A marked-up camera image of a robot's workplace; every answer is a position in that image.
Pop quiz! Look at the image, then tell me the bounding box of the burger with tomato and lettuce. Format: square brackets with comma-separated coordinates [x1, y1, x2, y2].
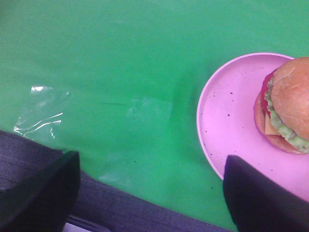
[253, 57, 309, 154]

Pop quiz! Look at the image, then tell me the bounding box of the pink round plate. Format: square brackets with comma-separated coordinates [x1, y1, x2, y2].
[197, 53, 309, 200]

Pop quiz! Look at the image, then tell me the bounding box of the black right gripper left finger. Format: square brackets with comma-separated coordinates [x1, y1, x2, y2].
[0, 151, 81, 232]

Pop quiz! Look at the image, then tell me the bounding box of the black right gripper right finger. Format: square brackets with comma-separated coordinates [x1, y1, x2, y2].
[223, 155, 309, 232]

